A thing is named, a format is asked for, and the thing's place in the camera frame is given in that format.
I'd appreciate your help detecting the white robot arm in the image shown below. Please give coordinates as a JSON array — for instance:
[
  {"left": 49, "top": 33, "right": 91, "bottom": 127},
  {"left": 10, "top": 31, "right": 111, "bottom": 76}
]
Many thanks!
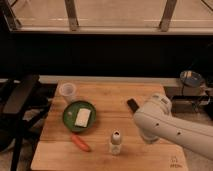
[{"left": 133, "top": 93, "right": 213, "bottom": 160}]

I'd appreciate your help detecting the small clear bottle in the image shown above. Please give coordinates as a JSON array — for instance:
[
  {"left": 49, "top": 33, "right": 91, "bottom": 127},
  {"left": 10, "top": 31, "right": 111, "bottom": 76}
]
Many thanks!
[{"left": 109, "top": 131, "right": 122, "bottom": 155}]

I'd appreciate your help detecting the black rectangular remote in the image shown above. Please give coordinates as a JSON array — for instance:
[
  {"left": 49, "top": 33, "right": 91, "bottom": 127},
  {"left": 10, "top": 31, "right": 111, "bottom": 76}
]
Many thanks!
[{"left": 127, "top": 99, "right": 139, "bottom": 112}]

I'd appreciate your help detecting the clear plastic cup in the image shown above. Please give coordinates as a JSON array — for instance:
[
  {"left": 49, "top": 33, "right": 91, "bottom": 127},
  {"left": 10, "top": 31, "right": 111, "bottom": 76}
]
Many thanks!
[{"left": 59, "top": 83, "right": 76, "bottom": 103}]

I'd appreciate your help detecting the white block on plate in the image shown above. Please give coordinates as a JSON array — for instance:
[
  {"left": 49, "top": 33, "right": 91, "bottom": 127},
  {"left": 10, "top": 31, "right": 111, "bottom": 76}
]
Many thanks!
[{"left": 75, "top": 108, "right": 91, "bottom": 127}]

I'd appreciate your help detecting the green round plate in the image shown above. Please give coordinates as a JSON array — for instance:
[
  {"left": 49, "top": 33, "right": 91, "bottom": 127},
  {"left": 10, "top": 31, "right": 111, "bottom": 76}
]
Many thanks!
[{"left": 62, "top": 101, "right": 96, "bottom": 133}]

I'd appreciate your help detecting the wooden table board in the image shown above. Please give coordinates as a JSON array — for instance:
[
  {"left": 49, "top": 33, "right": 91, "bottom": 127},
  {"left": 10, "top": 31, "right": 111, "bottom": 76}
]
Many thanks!
[{"left": 31, "top": 81, "right": 188, "bottom": 171}]

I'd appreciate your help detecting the orange carrot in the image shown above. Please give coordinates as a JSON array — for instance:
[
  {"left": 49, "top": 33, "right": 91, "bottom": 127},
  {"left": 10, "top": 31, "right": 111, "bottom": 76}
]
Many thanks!
[{"left": 71, "top": 134, "right": 91, "bottom": 152}]

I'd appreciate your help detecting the blue bowl on stand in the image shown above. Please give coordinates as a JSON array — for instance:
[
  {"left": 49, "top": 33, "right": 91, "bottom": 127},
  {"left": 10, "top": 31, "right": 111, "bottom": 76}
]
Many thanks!
[{"left": 180, "top": 70, "right": 204, "bottom": 87}]

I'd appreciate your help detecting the black chair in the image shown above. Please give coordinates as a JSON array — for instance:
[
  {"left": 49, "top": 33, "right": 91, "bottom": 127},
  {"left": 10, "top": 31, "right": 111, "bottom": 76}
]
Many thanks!
[{"left": 0, "top": 75, "right": 51, "bottom": 171}]

